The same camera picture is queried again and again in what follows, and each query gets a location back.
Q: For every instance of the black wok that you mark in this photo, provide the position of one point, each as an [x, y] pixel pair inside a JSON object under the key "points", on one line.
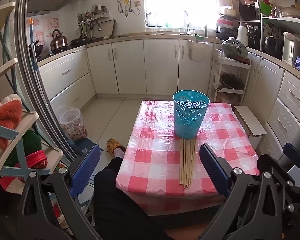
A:
{"points": [[37, 50]]}

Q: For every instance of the grey sliding door frame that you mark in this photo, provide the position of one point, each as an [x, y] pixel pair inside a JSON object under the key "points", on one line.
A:
{"points": [[51, 122]]}

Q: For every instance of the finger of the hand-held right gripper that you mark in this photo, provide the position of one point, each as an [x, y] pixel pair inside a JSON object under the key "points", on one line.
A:
{"points": [[275, 166], [296, 156]]}

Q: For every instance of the white door-hung bin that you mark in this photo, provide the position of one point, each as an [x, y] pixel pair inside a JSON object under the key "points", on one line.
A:
{"points": [[199, 52]]}

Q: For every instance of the sink faucet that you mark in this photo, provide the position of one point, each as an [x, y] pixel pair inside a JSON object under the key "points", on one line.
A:
{"points": [[206, 30]]}

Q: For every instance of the pink patterned wall sticker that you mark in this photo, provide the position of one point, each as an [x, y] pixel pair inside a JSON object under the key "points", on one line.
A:
{"points": [[43, 27]]}

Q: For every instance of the black countertop appliance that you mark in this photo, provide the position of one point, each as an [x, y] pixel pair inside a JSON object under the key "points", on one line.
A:
{"points": [[253, 37]]}

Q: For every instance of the person's leg in black pants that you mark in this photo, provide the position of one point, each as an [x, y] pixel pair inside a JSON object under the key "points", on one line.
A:
{"points": [[115, 205]]}

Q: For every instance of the black frying pan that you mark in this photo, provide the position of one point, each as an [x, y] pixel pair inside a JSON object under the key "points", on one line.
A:
{"points": [[78, 41]]}

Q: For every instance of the white wooden bench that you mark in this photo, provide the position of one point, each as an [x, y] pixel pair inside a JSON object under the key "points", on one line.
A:
{"points": [[250, 120]]}

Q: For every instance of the white rolling storage cart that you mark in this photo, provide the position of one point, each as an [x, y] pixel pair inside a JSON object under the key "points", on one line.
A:
{"points": [[230, 63]]}

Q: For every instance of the kitchen window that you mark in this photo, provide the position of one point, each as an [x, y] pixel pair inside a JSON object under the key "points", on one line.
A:
{"points": [[180, 2]]}

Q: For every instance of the pink checkered plastic tablecloth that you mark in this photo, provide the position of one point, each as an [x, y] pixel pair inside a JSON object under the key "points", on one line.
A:
{"points": [[152, 160]]}

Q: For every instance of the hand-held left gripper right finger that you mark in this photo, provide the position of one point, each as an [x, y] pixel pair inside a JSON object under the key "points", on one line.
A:
{"points": [[215, 172]]}

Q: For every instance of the wall rack with utensils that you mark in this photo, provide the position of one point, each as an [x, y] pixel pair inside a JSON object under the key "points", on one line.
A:
{"points": [[86, 21]]}

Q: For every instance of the white countertop storage rack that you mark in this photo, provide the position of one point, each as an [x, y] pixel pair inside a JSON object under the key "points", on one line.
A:
{"points": [[282, 20]]}

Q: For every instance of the red round item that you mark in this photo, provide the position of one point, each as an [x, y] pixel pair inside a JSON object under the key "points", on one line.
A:
{"points": [[36, 158]]}

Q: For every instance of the range hood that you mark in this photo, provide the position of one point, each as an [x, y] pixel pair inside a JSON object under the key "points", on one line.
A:
{"points": [[55, 0]]}

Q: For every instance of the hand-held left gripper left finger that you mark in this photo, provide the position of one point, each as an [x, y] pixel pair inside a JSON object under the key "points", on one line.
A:
{"points": [[85, 172]]}

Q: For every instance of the green knitted item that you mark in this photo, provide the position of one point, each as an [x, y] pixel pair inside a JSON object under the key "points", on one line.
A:
{"points": [[31, 145]]}

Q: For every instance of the bag of green vegetables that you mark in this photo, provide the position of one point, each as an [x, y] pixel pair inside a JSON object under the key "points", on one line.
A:
{"points": [[233, 48]]}

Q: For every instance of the dark blue box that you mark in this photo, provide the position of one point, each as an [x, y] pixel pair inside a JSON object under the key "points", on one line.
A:
{"points": [[82, 145]]}

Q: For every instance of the orange plush toy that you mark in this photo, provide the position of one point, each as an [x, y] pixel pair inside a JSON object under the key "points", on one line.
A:
{"points": [[7, 115]]}

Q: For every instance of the hanging cutting board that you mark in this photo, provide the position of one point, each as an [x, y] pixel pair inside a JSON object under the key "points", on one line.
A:
{"points": [[108, 28]]}

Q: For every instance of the yellow patterned slipper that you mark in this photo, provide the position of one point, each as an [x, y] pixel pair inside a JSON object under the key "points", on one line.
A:
{"points": [[112, 145]]}

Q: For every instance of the black cooking pot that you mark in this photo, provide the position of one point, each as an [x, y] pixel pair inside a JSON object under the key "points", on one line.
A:
{"points": [[271, 47]]}

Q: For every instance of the blue and white shelf rack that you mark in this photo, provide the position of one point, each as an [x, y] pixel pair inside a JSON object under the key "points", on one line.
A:
{"points": [[18, 155]]}

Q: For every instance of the clear flower-print trash bin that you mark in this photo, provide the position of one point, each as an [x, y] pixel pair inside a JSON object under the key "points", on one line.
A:
{"points": [[73, 127]]}

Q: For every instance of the stack of dishes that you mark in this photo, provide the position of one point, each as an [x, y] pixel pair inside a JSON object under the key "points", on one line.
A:
{"points": [[225, 22]]}

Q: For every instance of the white thermos flask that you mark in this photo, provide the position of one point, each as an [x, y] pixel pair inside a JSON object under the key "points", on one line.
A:
{"points": [[242, 35]]}

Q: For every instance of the bundle of wooden chopsticks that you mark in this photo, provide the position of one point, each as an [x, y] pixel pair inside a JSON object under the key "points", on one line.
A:
{"points": [[186, 162]]}

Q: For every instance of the white electric water boiler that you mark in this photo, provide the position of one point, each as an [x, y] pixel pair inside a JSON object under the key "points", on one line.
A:
{"points": [[290, 50]]}

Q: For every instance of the steel kettle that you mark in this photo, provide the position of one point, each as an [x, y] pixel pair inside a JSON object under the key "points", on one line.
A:
{"points": [[58, 42]]}

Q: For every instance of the blue carton box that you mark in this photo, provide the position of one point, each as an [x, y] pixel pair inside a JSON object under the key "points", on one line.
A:
{"points": [[299, 63]]}

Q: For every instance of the mop pole with orange tip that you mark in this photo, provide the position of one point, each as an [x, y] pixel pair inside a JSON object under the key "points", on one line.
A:
{"points": [[31, 33]]}

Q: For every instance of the white lower kitchen cabinets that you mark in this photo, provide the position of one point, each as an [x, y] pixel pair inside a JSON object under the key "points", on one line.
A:
{"points": [[130, 65]]}

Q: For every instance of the blue perforated plastic basket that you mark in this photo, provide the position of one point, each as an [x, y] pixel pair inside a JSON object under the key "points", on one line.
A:
{"points": [[187, 122]]}

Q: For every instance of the black microwave oven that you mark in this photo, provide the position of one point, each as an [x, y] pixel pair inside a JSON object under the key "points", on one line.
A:
{"points": [[248, 11]]}

